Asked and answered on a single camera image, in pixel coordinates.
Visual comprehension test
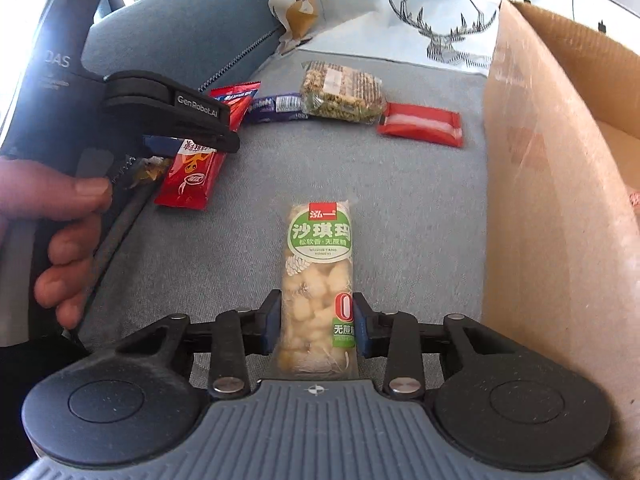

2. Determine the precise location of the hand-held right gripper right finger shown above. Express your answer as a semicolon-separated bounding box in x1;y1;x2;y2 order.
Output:
352;292;521;400

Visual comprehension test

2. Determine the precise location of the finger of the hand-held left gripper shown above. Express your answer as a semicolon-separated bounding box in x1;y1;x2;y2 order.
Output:
102;71;241;154

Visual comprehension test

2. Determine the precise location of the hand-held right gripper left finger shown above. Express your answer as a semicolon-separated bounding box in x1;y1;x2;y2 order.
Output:
112;289;282;398

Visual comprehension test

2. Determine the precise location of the golden snack wrapper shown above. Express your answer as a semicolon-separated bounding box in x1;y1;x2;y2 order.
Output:
132;156;170;183

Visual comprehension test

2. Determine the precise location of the purple snack packet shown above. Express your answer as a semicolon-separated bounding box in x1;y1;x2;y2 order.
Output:
245;94;307;124

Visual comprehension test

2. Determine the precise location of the green label puffed cake packet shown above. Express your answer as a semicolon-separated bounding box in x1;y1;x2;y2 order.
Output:
271;200;360;381

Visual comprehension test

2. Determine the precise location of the clear grain cake packet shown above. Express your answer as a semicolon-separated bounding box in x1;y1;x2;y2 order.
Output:
299;61;388;124

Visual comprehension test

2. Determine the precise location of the red packet with white stripe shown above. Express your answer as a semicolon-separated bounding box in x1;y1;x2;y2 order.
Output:
376;102;463;149

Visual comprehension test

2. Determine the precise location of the cardboard box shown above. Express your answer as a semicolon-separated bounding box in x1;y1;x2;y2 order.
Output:
481;0;640;441

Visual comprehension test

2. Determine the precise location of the person's left hand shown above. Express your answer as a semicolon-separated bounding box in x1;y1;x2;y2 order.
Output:
0;157;114;329

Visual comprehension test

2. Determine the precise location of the blue-grey sofa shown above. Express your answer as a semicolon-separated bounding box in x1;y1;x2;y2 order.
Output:
75;0;501;396

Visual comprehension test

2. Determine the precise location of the deer print cloth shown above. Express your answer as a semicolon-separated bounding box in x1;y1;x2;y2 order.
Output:
247;0;640;78

